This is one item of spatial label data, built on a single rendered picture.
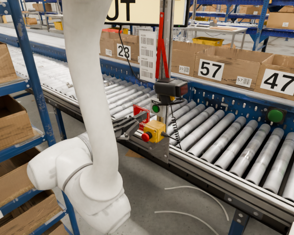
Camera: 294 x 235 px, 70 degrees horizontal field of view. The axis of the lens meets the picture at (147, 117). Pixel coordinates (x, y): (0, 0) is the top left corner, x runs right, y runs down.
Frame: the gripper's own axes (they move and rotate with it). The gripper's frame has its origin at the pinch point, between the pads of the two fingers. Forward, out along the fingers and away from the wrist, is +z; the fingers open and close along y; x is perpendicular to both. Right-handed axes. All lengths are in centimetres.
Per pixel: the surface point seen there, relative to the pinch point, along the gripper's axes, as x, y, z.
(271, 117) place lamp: 15, -36, 65
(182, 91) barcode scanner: -11.5, -12.6, 8.6
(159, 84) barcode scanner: -12.4, -3.7, 6.9
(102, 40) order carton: -7, 109, 73
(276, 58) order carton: -7, -24, 102
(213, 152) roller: 20.4, -22.6, 24.4
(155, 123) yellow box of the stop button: 7.4, 0.4, 10.3
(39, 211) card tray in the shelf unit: 35, 21, -38
